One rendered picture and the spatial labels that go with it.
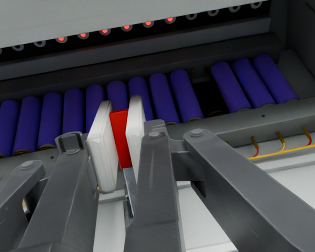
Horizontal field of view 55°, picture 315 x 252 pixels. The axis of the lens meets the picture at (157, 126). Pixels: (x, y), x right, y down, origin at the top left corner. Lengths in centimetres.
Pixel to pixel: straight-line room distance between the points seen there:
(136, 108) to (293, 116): 13
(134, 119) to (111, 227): 10
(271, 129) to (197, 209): 8
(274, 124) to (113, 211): 14
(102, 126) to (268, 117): 14
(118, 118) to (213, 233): 10
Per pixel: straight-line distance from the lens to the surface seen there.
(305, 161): 25
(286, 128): 26
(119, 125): 18
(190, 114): 25
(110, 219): 23
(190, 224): 22
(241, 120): 24
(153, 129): 16
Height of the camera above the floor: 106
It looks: 29 degrees down
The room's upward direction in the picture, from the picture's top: 10 degrees counter-clockwise
